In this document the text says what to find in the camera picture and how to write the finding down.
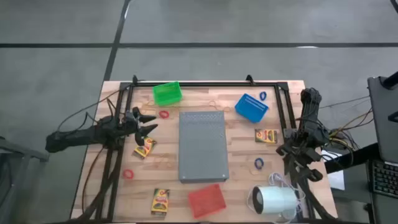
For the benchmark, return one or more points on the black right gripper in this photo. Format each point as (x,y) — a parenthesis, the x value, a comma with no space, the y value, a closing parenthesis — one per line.
(298,151)

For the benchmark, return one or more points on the grey perforated metal riser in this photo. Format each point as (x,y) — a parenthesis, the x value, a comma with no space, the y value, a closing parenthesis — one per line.
(202,146)

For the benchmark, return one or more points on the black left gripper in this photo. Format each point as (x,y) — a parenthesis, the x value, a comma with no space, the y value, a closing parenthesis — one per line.
(135,124)

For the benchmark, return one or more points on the green plastic basket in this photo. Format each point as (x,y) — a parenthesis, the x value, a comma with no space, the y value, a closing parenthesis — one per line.
(166,93)

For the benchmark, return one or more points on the black aluminium table frame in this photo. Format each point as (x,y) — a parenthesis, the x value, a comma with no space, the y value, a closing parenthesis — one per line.
(202,84)

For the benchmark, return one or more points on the white cylindrical device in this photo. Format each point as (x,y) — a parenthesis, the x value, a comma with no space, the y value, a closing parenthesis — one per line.
(276,199)

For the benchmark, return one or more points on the blue plastic basket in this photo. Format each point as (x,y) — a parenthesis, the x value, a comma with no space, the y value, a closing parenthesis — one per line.
(250,109)

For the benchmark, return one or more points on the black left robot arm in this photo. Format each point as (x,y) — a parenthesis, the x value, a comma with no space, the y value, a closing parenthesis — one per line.
(77,135)

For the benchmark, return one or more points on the red plastic basket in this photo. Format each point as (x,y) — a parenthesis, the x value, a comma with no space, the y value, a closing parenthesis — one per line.
(206,200)

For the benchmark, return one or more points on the white paper sheet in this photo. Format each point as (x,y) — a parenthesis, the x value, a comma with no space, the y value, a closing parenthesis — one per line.
(337,180)

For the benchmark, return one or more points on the yellow green crayon box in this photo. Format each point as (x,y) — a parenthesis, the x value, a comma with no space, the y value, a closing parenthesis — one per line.
(160,202)
(144,148)
(265,136)

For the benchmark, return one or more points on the black frame clamp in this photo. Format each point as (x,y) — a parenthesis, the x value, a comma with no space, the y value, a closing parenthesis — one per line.
(249,79)
(135,80)

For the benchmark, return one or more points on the grey metal bracket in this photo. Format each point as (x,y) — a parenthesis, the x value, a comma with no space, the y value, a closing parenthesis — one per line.
(287,133)

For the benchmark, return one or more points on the black desk bar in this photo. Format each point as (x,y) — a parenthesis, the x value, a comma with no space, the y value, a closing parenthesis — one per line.
(351,160)

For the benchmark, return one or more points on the grey metal stand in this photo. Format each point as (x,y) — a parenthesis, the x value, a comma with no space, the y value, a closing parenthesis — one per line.
(18,152)

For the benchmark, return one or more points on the black keyboard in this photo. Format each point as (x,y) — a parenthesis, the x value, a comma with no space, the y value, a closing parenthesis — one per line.
(385,179)

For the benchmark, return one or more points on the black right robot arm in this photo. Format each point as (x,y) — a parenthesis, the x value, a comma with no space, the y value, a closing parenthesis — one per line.
(311,99)

